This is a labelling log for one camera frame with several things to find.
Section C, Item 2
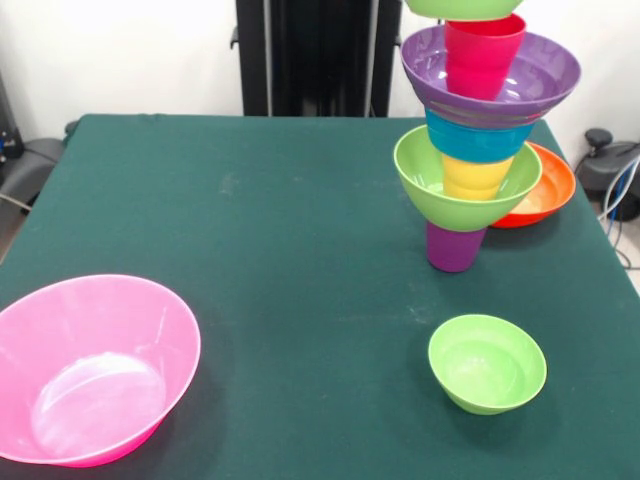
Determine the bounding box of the small green plastic bowl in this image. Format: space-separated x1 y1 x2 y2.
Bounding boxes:
427 313 548 416

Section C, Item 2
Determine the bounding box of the large pink plastic bowl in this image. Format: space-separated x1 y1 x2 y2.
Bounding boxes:
0 273 203 469

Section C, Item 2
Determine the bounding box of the red plastic cup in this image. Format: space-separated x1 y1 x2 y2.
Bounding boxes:
444 13 528 102

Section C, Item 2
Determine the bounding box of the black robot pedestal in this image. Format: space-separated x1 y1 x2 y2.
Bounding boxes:
230 0 404 119

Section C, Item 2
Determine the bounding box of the tangle of cables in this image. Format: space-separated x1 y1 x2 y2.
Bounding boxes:
599 152 640 274

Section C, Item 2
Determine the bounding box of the orange-red plastic bowl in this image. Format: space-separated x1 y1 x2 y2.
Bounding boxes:
489 141 577 230

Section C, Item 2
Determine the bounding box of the dark green tablecloth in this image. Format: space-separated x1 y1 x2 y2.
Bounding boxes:
0 113 640 480

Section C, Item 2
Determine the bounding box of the black chair base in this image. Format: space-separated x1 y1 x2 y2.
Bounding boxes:
0 137 66 211
574 128 640 221

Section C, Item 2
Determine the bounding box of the yellow plastic cup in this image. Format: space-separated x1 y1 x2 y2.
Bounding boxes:
441 152 516 202

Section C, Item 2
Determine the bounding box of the purple plastic cup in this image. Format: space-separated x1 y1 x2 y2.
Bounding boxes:
425 222 488 274

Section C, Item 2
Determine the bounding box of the blue plastic bowl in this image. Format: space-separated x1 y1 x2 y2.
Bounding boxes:
425 103 539 164

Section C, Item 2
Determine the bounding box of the purple plastic bowl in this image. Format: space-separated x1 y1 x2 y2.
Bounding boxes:
400 26 583 126

